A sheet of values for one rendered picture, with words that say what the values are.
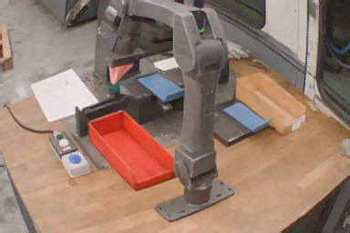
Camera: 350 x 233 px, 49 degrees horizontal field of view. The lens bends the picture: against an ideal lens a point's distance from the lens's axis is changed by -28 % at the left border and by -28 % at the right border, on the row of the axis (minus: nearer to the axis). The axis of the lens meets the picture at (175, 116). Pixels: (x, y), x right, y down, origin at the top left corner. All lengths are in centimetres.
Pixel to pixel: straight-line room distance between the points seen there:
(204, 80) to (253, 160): 41
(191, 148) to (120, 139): 36
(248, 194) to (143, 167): 29
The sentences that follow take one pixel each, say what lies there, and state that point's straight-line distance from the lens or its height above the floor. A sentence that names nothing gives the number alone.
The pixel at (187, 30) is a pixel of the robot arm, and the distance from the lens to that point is 94.
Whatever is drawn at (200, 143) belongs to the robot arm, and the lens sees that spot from 107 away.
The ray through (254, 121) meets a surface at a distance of 146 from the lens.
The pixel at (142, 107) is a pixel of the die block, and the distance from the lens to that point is 143.
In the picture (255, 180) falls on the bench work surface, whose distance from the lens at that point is 128.
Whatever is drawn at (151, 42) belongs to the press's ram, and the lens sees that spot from 137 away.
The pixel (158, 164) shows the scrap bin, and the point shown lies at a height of 90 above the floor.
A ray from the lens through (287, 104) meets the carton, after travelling 157.
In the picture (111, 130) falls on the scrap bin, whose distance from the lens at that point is 141.
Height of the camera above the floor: 171
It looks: 33 degrees down
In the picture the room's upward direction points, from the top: 3 degrees clockwise
